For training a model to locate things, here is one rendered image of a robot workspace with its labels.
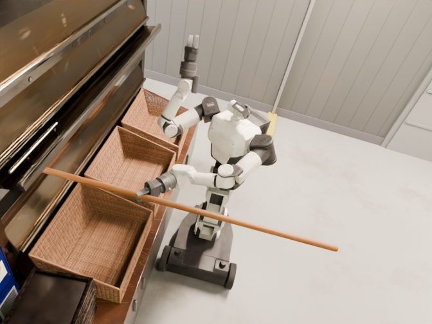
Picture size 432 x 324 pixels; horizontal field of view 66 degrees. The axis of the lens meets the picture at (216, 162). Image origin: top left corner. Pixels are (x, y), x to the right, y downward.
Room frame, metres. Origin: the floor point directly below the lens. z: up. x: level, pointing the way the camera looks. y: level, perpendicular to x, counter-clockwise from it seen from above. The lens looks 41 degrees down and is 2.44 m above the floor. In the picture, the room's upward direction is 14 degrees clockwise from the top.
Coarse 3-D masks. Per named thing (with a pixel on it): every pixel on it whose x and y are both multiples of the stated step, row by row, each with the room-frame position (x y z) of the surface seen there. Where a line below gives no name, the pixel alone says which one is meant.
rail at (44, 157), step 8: (160, 24) 2.53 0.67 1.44; (152, 32) 2.34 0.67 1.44; (144, 40) 2.18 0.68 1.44; (136, 48) 2.04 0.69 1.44; (120, 72) 1.71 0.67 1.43; (112, 80) 1.60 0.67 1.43; (104, 88) 1.49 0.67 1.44; (96, 96) 1.40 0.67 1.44; (88, 104) 1.32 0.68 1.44; (80, 112) 1.24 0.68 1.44; (72, 120) 1.17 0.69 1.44; (72, 128) 1.13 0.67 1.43; (64, 136) 1.06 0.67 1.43; (56, 144) 1.00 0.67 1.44; (48, 152) 0.94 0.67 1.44; (40, 160) 0.89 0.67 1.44; (32, 168) 0.84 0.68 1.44; (24, 176) 0.79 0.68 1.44
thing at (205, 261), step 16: (192, 224) 1.74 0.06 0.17; (224, 224) 1.83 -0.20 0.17; (176, 240) 1.55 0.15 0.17; (192, 240) 1.59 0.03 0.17; (208, 240) 1.63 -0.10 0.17; (224, 240) 1.66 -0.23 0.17; (176, 256) 1.39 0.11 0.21; (192, 256) 1.43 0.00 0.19; (208, 256) 1.47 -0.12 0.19; (224, 256) 1.52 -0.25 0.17; (176, 272) 1.34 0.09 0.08; (192, 272) 1.34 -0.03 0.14; (208, 272) 1.34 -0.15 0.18; (224, 272) 1.36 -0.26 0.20
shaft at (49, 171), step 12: (48, 168) 1.06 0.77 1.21; (72, 180) 1.04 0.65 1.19; (84, 180) 1.04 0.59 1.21; (120, 192) 1.04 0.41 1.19; (132, 192) 1.04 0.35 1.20; (168, 204) 1.03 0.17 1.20; (180, 204) 1.04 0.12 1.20; (204, 216) 1.03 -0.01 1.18; (216, 216) 1.03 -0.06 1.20; (252, 228) 1.03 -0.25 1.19; (264, 228) 1.03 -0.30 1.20; (300, 240) 1.02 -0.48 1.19; (312, 240) 1.03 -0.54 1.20
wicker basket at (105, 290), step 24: (72, 192) 1.23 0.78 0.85; (96, 192) 1.33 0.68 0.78; (72, 216) 1.15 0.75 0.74; (96, 216) 1.30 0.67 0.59; (120, 216) 1.33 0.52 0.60; (144, 216) 1.33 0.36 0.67; (48, 240) 0.93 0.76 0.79; (72, 240) 1.06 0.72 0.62; (96, 240) 1.12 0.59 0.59; (144, 240) 1.19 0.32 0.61; (48, 264) 0.80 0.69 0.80; (72, 264) 0.94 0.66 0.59; (96, 264) 0.97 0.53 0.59; (120, 264) 1.01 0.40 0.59; (96, 288) 0.79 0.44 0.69; (120, 288) 0.80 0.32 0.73
